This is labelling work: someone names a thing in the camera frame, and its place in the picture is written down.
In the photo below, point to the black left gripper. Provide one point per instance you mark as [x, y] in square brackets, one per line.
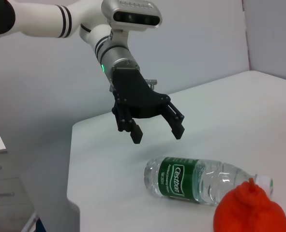
[133, 91]

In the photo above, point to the clear green-label water bottle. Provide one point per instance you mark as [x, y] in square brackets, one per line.
[181, 176]

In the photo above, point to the orange-red knitted fruit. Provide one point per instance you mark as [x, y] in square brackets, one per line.
[249, 210]

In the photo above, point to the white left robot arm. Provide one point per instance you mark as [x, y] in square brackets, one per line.
[36, 17]

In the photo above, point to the grey drawer cabinet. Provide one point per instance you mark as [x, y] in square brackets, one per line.
[4, 193]

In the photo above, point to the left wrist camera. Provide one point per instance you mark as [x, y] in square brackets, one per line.
[133, 14]

